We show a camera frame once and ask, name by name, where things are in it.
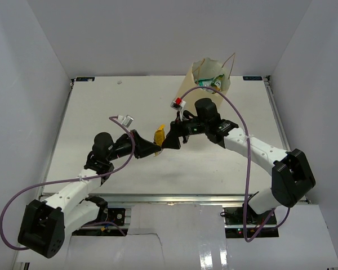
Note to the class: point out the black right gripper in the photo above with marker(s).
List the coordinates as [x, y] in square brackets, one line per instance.
[177, 129]

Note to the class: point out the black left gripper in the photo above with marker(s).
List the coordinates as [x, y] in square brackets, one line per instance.
[143, 148]

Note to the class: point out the yellow M&M's packet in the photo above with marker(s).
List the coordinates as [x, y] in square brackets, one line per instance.
[159, 135]

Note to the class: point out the teal candy bag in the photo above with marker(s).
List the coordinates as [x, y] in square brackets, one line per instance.
[205, 82]

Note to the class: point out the green Skittles packet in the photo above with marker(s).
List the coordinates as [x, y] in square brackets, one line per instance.
[217, 82]

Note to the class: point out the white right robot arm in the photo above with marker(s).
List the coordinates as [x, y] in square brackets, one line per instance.
[292, 177]

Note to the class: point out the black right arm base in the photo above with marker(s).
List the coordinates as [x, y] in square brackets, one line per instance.
[233, 219]

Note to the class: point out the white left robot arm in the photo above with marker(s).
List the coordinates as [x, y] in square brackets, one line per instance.
[47, 223]

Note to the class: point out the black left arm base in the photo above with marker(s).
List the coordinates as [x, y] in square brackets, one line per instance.
[108, 218]

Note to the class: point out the beige paper bag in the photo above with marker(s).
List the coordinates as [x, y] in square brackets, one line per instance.
[209, 76]

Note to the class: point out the white paper sheet front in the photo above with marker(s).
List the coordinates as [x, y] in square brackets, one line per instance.
[193, 237]

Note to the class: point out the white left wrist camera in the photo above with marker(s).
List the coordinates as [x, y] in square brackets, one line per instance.
[125, 121]

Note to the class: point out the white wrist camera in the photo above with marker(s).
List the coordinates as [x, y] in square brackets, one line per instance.
[179, 105]
[125, 121]

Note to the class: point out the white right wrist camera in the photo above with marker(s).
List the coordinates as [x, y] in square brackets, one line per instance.
[179, 105]

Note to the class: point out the aluminium table frame rail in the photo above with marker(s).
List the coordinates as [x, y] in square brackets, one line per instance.
[177, 198]

